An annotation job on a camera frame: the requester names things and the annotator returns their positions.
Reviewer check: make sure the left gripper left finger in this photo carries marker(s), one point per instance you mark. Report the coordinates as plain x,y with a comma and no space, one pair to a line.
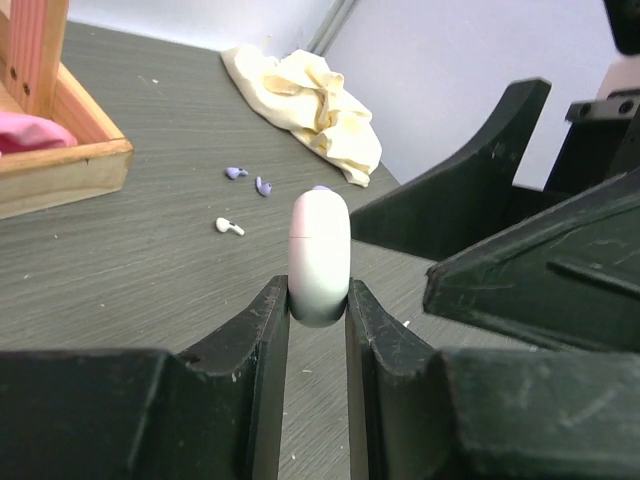
212,411

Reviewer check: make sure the white charging case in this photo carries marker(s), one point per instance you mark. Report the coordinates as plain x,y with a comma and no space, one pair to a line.
319,260

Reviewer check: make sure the purple earbud near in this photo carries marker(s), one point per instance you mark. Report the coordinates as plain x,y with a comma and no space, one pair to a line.
262,187

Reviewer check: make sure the purple earbud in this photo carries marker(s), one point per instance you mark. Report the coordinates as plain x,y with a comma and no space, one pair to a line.
262,187
235,172

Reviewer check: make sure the purple earbud far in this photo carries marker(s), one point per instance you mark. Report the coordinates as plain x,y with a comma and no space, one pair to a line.
235,172

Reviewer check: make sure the white earbud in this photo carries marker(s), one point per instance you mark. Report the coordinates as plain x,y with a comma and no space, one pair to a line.
224,225

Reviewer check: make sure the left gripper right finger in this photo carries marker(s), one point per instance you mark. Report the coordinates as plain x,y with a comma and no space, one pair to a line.
416,412

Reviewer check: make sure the purple charging case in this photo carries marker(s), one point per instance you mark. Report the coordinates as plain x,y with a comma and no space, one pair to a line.
321,188

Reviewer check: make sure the cream crumpled cloth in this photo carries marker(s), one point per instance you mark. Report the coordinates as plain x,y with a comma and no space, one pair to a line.
302,95

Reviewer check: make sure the wooden clothes rack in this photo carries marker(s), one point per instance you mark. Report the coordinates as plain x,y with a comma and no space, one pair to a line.
35,82

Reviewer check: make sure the pink shirt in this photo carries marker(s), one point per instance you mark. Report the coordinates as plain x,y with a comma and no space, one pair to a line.
22,133

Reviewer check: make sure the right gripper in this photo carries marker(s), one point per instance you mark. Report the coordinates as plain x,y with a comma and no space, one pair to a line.
566,277

